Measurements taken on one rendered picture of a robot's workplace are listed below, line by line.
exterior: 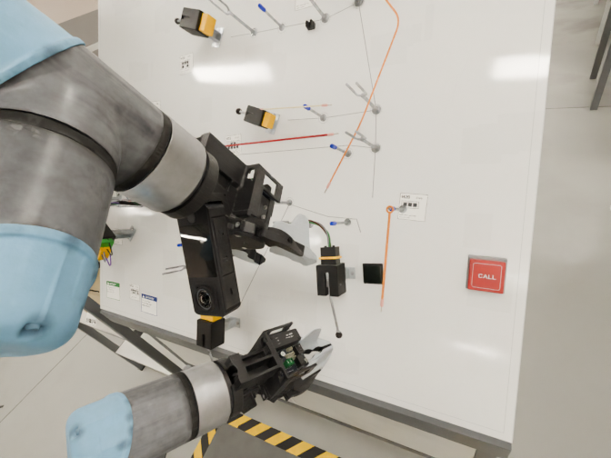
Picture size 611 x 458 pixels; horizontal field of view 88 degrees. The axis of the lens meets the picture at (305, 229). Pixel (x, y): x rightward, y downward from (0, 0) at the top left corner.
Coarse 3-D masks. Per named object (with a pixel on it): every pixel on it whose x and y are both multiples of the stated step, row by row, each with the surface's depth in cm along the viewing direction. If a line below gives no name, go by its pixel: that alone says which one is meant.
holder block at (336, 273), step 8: (320, 264) 58; (328, 264) 58; (336, 264) 57; (344, 264) 59; (320, 272) 58; (328, 272) 57; (336, 272) 56; (344, 272) 59; (320, 280) 58; (336, 280) 56; (344, 280) 59; (320, 288) 58; (336, 288) 56; (344, 288) 59; (336, 296) 56
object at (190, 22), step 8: (184, 8) 70; (192, 8) 69; (184, 16) 71; (192, 16) 69; (200, 16) 69; (176, 24) 76; (184, 24) 71; (192, 24) 69; (192, 32) 72; (200, 32) 70; (216, 32) 76; (216, 40) 76
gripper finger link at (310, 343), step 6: (312, 330) 50; (318, 330) 51; (306, 336) 50; (312, 336) 51; (300, 342) 50; (306, 342) 51; (312, 342) 53; (318, 342) 54; (324, 342) 54; (306, 348) 52; (312, 348) 52; (318, 348) 54
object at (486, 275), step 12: (480, 264) 50; (492, 264) 50; (504, 264) 49; (468, 276) 51; (480, 276) 50; (492, 276) 50; (504, 276) 49; (468, 288) 51; (480, 288) 51; (492, 288) 50
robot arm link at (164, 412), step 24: (144, 384) 35; (168, 384) 35; (96, 408) 31; (120, 408) 31; (144, 408) 32; (168, 408) 33; (192, 408) 34; (72, 432) 29; (96, 432) 29; (120, 432) 30; (144, 432) 31; (168, 432) 32; (192, 432) 34; (72, 456) 28; (96, 456) 28; (120, 456) 29; (144, 456) 31
